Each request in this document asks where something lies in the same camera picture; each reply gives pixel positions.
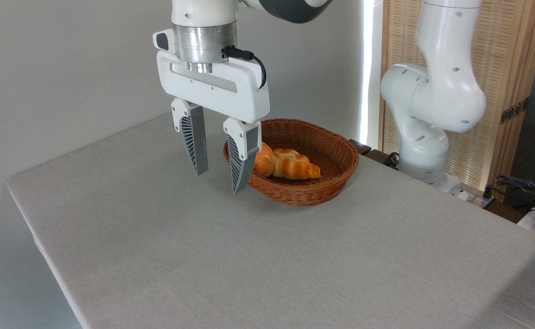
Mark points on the white power strip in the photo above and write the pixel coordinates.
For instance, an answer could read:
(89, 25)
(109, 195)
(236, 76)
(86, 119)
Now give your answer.
(475, 195)

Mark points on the brown wicker basket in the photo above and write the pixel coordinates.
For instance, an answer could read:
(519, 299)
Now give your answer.
(327, 155)

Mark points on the grey tablecloth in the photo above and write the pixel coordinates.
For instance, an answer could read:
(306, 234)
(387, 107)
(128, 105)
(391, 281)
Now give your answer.
(249, 256)

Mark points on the dark wooden side table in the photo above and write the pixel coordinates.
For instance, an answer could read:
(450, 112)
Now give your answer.
(372, 153)

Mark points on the wooden folding screen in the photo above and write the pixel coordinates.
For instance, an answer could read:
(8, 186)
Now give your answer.
(505, 55)

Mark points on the dark metal screen hinge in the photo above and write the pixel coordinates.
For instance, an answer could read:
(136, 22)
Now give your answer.
(514, 111)

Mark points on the round orange bread bun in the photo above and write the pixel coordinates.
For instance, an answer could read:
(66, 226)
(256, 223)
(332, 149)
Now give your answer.
(263, 162)

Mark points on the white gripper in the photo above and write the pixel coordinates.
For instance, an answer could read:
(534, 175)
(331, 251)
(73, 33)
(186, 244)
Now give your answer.
(231, 93)

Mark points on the yellow croissant bread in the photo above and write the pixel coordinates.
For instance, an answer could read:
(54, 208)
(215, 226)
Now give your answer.
(295, 165)

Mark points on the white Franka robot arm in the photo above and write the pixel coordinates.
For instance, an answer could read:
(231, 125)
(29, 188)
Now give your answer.
(446, 91)

